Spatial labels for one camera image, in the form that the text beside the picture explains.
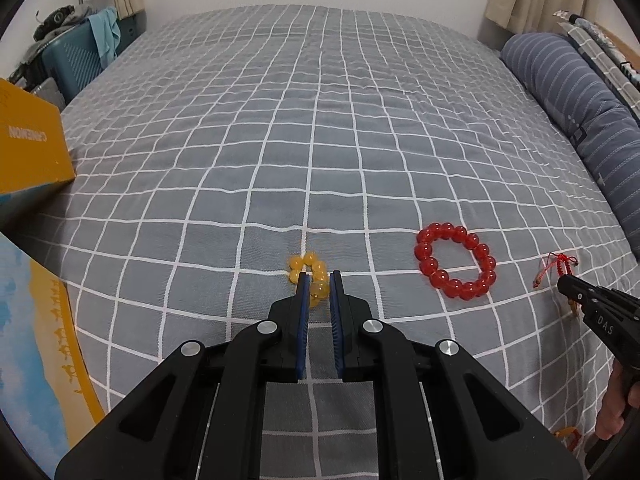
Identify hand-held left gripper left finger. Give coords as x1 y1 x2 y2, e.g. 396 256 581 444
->
54 271 313 480

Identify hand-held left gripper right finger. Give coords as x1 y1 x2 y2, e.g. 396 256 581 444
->
329 270 583 480

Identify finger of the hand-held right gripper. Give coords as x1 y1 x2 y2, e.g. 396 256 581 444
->
557 273 621 348

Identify red cord bracelet gold bar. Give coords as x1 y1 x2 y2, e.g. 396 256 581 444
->
532 252 582 318

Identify yellow bead bracelet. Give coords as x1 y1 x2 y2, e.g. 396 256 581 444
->
286 254 331 309

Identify person's right hand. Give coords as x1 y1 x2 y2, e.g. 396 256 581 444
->
594 362 632 442

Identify grey checked bed sheet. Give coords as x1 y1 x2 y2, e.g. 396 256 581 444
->
0 5 640 480

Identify blue striped pillow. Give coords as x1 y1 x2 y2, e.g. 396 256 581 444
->
500 32 640 261

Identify grey checked pillow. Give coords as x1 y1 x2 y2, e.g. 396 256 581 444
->
565 22 640 121

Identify wooden headboard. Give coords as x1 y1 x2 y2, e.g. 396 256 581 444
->
600 30 640 68

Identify orange cardboard box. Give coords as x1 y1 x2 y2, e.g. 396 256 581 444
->
0 77 77 196

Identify pile of dark desk items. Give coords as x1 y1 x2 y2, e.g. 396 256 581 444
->
7 55 66 111

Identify teal suitcase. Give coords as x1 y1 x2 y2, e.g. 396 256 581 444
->
40 10 146 106

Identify light blue cloth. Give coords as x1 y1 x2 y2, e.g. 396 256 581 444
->
87 7 123 68

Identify black bag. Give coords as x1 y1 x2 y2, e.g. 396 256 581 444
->
32 4 91 41

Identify red bead bracelet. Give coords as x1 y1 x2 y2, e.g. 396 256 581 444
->
414 221 497 301

